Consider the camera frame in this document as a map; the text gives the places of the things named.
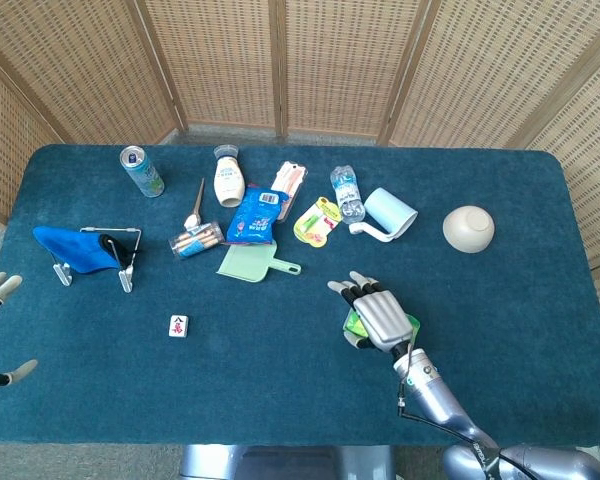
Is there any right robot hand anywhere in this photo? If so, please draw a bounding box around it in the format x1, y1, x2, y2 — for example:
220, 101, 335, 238
328, 270, 415, 357

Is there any green tissue pack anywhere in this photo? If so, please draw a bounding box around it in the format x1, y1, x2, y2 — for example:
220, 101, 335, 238
342, 308, 422, 346

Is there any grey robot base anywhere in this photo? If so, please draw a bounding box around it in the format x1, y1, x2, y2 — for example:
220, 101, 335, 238
179, 443, 397, 480

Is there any beige bowl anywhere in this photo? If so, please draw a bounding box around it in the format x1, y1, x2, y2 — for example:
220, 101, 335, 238
442, 205, 496, 254

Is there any green plastic dustpan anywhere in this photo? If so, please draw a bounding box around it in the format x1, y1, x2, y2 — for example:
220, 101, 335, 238
216, 239, 302, 284

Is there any blue cloth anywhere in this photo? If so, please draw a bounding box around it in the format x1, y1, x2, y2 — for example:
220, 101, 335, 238
32, 225, 121, 275

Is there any light blue mug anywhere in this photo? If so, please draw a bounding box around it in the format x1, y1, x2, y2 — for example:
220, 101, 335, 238
348, 187, 419, 244

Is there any yellow lip balm card pack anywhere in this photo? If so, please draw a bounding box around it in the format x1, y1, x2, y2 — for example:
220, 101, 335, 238
293, 196, 343, 249

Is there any clear water bottle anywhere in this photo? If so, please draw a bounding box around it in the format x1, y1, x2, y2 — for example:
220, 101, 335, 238
329, 165, 367, 225

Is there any silver metal stand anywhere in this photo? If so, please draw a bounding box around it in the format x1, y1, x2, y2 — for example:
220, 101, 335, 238
53, 226, 143, 294

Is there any black cloth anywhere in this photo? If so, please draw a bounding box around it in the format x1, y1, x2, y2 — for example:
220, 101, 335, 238
98, 233, 140, 269

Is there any dark teal table cover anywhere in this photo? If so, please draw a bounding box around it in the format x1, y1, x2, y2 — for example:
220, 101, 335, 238
0, 144, 600, 448

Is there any blue snack bag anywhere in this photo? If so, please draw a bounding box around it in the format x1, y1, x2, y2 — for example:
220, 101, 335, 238
226, 183, 287, 246

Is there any pink toothbrush blister pack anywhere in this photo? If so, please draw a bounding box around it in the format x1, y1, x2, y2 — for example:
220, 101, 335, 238
270, 160, 309, 223

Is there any light blue drink can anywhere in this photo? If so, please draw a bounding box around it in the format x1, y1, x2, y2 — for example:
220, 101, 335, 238
119, 145, 166, 198

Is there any clear biscuit stick tube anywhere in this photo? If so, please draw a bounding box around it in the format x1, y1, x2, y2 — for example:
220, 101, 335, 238
168, 221, 226, 261

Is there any white lotion bottle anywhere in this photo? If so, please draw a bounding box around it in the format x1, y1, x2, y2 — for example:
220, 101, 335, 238
212, 144, 246, 209

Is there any metal spoon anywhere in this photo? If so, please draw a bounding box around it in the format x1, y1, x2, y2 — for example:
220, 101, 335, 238
183, 177, 207, 230

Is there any wicker folding screen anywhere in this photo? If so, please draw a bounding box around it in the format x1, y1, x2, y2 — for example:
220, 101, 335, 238
0, 0, 600, 374

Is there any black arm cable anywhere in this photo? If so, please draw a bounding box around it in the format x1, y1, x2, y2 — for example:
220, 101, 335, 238
397, 343, 549, 480

